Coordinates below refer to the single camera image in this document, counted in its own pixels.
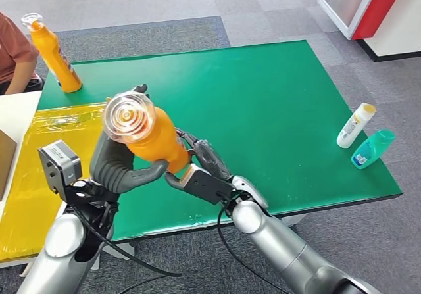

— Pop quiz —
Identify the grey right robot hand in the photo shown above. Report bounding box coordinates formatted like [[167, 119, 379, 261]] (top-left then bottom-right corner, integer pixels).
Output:
[[164, 128, 233, 193]]

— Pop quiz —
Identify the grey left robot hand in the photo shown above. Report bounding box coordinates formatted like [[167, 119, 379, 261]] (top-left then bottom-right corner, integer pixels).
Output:
[[89, 84, 169, 195]]

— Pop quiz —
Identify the orange bottle with clear cap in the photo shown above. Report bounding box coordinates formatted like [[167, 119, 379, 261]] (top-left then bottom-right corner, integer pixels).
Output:
[[101, 90, 192, 176], [21, 12, 83, 94]]

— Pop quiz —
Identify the white bottle with yellow cap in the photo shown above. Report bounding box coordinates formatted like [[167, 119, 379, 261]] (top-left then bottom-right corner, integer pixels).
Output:
[[336, 102, 376, 149]]

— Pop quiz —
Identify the teal translucent bottle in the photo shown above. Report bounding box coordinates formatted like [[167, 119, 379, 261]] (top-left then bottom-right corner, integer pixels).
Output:
[[350, 129, 395, 170]]

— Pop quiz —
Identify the white table foot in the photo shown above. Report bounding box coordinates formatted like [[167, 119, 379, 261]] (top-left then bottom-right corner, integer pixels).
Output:
[[89, 241, 135, 272], [280, 214, 309, 228]]

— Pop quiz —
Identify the green table mat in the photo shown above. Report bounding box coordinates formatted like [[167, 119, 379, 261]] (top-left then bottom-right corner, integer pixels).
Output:
[[37, 39, 403, 243]]

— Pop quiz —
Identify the yellow taped cardboard box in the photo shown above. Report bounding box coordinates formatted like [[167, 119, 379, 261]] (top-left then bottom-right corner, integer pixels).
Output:
[[0, 101, 114, 263]]

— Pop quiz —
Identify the white side table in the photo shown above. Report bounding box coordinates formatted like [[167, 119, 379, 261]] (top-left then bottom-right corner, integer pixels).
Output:
[[0, 90, 43, 216]]

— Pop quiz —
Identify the brown cardboard sheet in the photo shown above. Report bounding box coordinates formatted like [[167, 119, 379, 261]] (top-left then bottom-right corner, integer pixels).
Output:
[[0, 129, 18, 202]]

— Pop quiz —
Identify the person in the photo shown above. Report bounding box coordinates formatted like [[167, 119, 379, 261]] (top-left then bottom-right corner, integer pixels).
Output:
[[0, 11, 45, 96]]

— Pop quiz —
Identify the red and white cabinet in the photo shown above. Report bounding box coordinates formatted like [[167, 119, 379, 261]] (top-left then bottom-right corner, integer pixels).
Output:
[[306, 0, 421, 63]]

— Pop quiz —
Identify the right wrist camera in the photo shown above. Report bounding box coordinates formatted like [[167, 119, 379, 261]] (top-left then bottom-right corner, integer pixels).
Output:
[[180, 162, 235, 207]]

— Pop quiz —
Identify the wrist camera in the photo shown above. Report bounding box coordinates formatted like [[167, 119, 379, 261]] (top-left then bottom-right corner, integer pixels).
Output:
[[37, 139, 84, 199], [180, 162, 235, 207]]

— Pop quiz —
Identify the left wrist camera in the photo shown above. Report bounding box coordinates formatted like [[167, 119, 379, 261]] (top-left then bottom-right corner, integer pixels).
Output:
[[37, 139, 84, 199]]

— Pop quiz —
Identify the black cable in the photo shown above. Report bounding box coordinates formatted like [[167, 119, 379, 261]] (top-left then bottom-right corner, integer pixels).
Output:
[[217, 195, 292, 294], [69, 205, 183, 279], [118, 274, 174, 294]]

